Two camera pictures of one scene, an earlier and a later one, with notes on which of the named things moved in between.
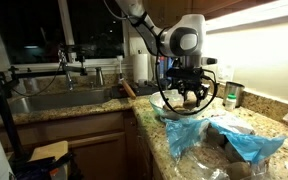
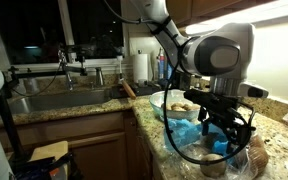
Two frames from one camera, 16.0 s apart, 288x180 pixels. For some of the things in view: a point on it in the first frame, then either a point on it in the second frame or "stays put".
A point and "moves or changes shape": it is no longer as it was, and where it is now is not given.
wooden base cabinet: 100,148 stays put
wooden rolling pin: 129,91 stays put
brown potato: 232,154 -> 258,155
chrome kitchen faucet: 62,58 stays put
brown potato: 239,170 -> 214,169
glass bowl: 171,105 stays put
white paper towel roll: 140,69 stays put
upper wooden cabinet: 166,13 stays put
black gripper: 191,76 -> 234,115
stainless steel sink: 55,99 stays put
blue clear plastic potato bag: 219,147 moves or changes shape
